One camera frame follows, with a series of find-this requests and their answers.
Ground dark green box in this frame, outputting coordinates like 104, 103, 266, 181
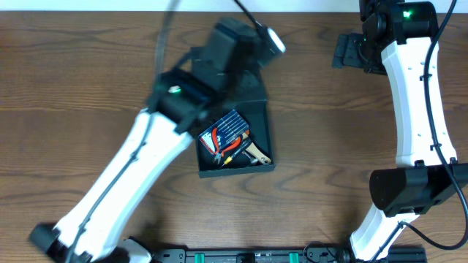
189, 41, 276, 179

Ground blue precision screwdriver set case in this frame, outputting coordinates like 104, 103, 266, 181
198, 110, 249, 155

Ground orange scraper wooden handle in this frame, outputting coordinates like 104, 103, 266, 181
242, 130, 272, 165

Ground red handled pliers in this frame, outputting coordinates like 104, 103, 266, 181
211, 126, 243, 164

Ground small claw hammer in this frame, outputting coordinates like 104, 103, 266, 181
243, 150, 259, 166

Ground black yellow screwdriver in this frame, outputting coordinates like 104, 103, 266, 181
221, 138, 252, 167

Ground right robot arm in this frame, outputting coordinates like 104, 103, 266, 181
333, 0, 467, 262

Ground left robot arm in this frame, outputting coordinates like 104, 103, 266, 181
29, 18, 285, 262

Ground left black cable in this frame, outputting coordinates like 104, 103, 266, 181
65, 0, 271, 263

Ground black cable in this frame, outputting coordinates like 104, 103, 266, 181
398, 0, 468, 251
65, 0, 271, 263

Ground black mounting rail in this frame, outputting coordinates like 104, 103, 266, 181
152, 247, 428, 263

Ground right black cable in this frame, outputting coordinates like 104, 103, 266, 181
398, 0, 468, 251

